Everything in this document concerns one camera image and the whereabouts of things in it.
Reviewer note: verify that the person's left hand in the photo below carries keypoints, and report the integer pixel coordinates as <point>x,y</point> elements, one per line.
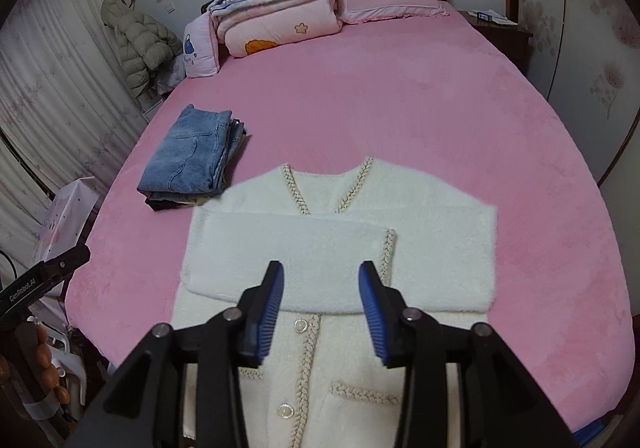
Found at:
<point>47,358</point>

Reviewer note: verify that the pink pillow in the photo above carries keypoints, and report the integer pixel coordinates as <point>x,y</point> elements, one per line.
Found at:
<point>390,3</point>

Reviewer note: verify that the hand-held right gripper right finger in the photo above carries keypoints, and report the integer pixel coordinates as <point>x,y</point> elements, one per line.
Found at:
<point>372,313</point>

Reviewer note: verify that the white storage box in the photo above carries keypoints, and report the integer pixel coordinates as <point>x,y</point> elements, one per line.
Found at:
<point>152,108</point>

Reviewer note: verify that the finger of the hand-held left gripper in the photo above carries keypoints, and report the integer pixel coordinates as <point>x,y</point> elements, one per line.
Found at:
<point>70,260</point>

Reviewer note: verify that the light printed cloth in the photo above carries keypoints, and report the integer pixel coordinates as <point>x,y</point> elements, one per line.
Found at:
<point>170,73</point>

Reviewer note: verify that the small blue box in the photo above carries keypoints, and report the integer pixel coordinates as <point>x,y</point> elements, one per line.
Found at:
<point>484,16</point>

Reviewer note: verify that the white floral curtain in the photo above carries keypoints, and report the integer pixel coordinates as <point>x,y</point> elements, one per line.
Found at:
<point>55,93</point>

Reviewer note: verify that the small pink cushion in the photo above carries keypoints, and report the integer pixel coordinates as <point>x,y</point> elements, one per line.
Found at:
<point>200,48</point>

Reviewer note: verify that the blue plastic box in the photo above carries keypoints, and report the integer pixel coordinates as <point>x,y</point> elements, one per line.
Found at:
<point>587,430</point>

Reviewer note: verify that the dark wooden nightstand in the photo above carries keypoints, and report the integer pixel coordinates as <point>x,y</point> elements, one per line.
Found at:
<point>505,43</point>

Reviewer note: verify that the white papers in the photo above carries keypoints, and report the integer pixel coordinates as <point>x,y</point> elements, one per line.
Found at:
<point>502,18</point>

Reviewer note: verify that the green puffer jacket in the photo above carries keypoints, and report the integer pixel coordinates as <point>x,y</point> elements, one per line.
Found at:
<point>140,43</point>

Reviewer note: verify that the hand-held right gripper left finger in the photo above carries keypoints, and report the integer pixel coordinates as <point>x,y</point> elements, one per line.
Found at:
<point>270,308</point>

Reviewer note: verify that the pink bed with wooden headboard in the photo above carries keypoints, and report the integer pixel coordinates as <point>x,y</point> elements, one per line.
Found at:
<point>375,103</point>

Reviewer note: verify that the folded dark garment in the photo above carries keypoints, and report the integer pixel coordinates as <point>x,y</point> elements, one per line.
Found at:
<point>167,202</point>

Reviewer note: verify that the white printed gift bag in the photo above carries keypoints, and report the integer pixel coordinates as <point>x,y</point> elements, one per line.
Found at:
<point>70,218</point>

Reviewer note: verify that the folded pink quilt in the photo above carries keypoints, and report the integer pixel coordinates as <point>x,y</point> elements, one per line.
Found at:
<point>290,31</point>

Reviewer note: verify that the floral wardrobe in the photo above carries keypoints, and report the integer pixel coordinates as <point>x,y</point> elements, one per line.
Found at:
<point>585,28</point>

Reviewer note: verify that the white knit cardigan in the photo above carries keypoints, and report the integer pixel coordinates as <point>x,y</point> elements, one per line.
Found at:
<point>425,238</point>

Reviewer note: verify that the folded blue jeans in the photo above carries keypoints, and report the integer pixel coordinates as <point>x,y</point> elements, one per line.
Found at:
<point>190,153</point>

